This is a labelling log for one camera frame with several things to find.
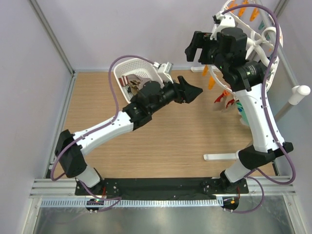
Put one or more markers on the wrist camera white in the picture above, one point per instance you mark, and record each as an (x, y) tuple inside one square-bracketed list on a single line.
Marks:
[(221, 21), (164, 71)]

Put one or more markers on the white round clip hanger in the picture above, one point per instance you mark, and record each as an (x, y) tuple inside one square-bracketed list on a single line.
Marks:
[(254, 44)]

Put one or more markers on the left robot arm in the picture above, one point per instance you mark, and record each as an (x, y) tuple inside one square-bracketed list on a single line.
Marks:
[(71, 148)]

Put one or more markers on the white and grey drying rack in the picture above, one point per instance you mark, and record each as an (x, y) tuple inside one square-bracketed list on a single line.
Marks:
[(291, 93)]

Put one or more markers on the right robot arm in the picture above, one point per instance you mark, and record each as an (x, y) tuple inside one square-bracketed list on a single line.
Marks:
[(227, 52)]

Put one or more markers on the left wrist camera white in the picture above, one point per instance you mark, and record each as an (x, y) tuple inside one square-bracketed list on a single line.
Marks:
[(164, 71)]

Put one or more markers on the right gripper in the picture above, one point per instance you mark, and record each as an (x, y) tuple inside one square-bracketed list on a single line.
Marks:
[(200, 40)]

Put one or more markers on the white perforated plastic basket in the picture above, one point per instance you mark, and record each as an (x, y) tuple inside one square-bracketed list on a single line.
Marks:
[(138, 67)]

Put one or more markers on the grey sock rust striped cuff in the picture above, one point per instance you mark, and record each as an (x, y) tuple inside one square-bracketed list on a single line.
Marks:
[(123, 80)]

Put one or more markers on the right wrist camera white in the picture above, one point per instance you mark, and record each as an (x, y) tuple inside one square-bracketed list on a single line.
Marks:
[(221, 21)]

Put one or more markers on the slotted grey cable duct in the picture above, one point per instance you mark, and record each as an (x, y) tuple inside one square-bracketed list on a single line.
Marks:
[(87, 202)]

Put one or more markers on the teal patterned sock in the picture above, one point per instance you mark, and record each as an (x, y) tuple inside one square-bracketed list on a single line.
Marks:
[(242, 113)]

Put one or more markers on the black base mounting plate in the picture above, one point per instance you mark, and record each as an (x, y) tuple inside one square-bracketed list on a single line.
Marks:
[(130, 188)]

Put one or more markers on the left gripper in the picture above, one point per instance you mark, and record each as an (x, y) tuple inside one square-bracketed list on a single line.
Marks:
[(185, 92)]

